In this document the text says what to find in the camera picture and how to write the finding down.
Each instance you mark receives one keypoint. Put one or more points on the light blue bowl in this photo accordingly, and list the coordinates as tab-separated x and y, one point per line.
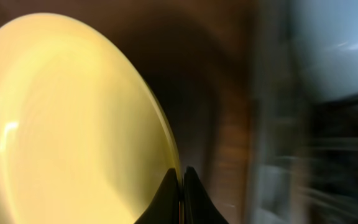
326	40

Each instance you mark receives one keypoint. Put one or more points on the yellow round plate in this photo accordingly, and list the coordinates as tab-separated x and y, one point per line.
82	137

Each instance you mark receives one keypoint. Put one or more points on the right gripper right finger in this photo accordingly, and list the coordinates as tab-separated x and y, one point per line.
199	209

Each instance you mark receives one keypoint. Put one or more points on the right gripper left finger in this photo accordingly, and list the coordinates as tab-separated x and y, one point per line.
165	205

